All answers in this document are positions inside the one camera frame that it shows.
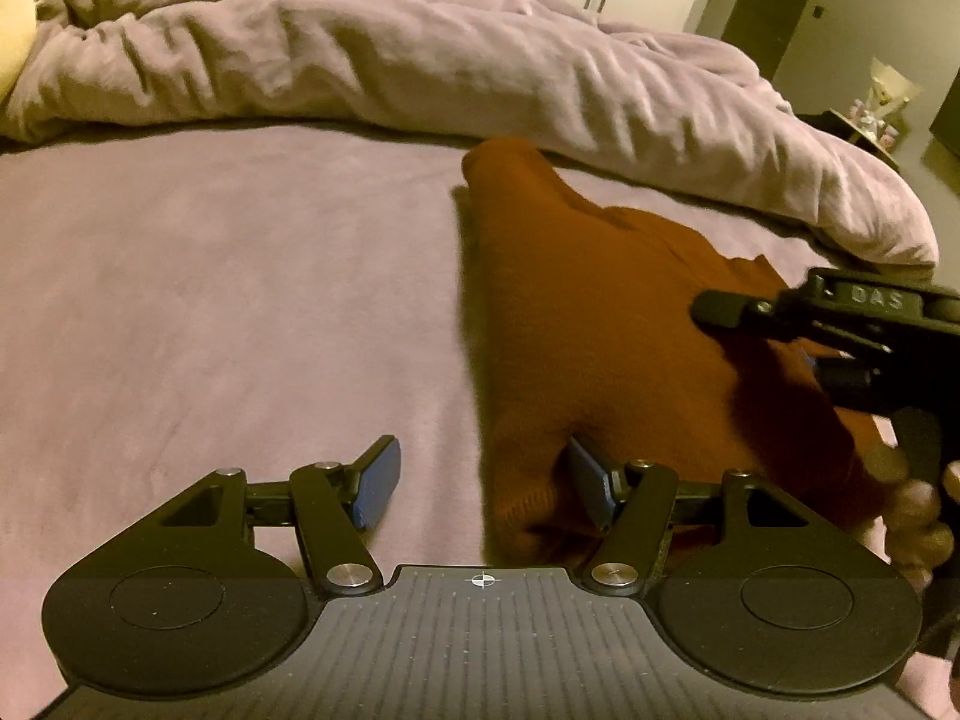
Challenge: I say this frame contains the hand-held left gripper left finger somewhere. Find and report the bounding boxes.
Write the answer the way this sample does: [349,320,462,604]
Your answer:
[160,434,403,598]

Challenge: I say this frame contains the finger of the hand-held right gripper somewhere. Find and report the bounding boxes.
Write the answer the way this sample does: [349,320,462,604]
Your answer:
[691,288,797,336]
[799,341,895,400]

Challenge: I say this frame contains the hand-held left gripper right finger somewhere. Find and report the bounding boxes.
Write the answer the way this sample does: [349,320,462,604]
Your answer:
[565,436,812,598]

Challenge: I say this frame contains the rust brown shirt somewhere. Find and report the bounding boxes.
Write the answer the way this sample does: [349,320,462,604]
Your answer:
[452,136,895,580]

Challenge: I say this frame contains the person's right hand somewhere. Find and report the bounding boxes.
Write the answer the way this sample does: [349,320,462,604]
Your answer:
[861,442,960,587]

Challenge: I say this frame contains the dark furniture piece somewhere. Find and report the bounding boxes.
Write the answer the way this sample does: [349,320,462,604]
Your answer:
[928,86,960,160]

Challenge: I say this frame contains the bed with purple sheet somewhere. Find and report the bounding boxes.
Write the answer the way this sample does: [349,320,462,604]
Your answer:
[0,116,960,720]

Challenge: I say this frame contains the small side table with figurines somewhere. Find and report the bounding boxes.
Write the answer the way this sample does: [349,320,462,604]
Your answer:
[846,56,925,152]

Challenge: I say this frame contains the lilac fluffy duvet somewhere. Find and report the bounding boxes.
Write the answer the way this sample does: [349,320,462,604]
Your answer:
[0,0,940,269]

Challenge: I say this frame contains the pale yellow pillow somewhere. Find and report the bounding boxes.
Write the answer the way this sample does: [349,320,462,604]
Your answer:
[0,0,40,104]

